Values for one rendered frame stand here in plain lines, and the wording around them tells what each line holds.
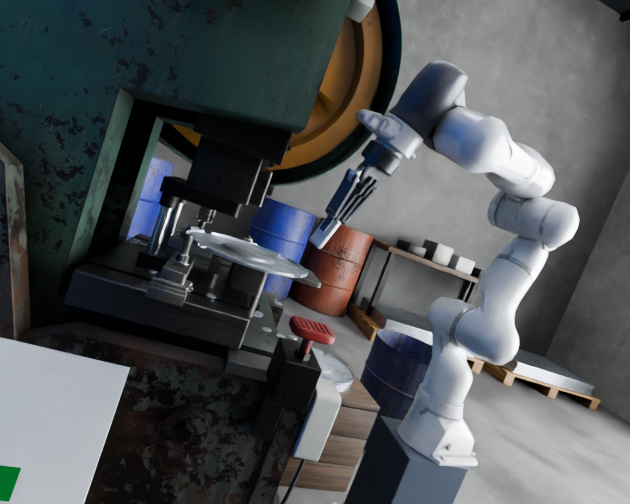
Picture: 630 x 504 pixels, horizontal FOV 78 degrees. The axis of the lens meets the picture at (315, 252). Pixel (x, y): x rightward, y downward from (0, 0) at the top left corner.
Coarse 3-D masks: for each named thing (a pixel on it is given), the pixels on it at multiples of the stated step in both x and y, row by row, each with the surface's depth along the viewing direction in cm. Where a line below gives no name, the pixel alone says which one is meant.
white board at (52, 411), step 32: (0, 352) 58; (32, 352) 59; (64, 352) 61; (0, 384) 58; (32, 384) 59; (64, 384) 60; (96, 384) 62; (0, 416) 58; (32, 416) 59; (64, 416) 60; (96, 416) 62; (0, 448) 58; (32, 448) 59; (64, 448) 60; (96, 448) 62; (0, 480) 58; (32, 480) 59; (64, 480) 60
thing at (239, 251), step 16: (208, 240) 88; (224, 240) 96; (240, 240) 104; (224, 256) 76; (240, 256) 84; (256, 256) 87; (272, 256) 99; (272, 272) 78; (288, 272) 86; (304, 272) 93
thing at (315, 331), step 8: (296, 320) 60; (304, 320) 62; (296, 328) 58; (304, 328) 58; (312, 328) 60; (320, 328) 61; (328, 328) 63; (304, 336) 58; (312, 336) 59; (320, 336) 59; (328, 336) 59; (304, 344) 61; (328, 344) 59; (304, 352) 61
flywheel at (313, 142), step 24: (360, 24) 118; (336, 48) 121; (360, 48) 121; (336, 72) 122; (360, 72) 121; (336, 96) 124; (360, 96) 122; (312, 120) 124; (336, 120) 122; (312, 144) 121; (336, 144) 123; (288, 168) 121
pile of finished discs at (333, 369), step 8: (320, 352) 164; (320, 360) 154; (328, 360) 159; (336, 360) 162; (328, 368) 149; (336, 368) 153; (344, 368) 156; (320, 376) 140; (328, 376) 143; (336, 376) 146; (344, 376) 148; (352, 376) 151; (336, 384) 138; (344, 384) 140
